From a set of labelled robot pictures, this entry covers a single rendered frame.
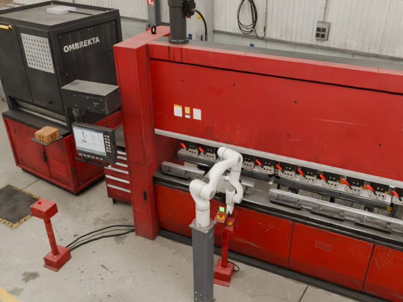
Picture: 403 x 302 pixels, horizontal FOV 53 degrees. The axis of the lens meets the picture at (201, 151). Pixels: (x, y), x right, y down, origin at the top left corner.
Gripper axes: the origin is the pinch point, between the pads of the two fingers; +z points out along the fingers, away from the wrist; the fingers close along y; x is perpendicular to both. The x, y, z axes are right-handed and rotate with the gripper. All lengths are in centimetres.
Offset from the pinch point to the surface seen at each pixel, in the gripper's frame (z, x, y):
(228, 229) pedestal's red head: 13.6, -0.5, 5.8
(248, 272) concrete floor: 85, 19, -5
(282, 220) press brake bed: 12, 48, -18
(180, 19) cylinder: -162, -65, -66
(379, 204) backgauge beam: -5, 134, -49
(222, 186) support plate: -13.5, -14.0, -22.9
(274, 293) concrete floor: 84, 51, 13
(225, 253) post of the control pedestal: 51, -4, 4
